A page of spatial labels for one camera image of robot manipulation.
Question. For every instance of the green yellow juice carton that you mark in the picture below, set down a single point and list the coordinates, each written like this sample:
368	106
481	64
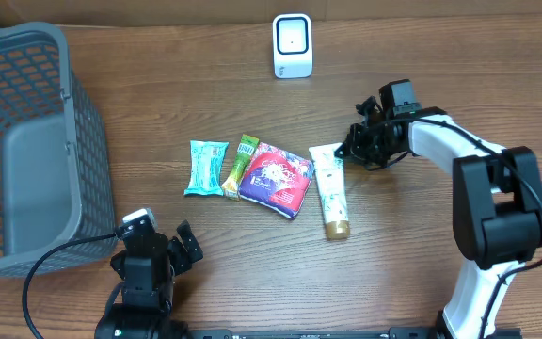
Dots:
246	148

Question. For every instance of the light green wipes pack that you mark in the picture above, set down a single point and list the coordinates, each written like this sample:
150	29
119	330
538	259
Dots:
206	163

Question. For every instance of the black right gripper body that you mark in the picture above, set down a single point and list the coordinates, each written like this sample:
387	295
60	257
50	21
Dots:
377	148

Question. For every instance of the white floral cream tube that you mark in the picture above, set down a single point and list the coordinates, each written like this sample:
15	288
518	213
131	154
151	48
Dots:
329	173

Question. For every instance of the white barcode scanner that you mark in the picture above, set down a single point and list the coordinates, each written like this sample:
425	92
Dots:
292	46

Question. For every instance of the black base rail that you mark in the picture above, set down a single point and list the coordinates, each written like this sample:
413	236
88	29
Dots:
392	333

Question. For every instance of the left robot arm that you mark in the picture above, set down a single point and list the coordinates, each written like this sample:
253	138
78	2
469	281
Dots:
141	304

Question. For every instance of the grey plastic mesh basket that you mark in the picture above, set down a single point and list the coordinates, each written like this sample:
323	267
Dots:
56	203

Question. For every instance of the purple red tissue pack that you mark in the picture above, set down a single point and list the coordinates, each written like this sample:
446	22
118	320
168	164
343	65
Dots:
277	179

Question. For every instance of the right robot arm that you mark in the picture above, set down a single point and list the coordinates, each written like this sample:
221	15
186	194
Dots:
497	200

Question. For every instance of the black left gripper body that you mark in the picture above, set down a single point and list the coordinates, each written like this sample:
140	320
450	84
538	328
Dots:
119	266

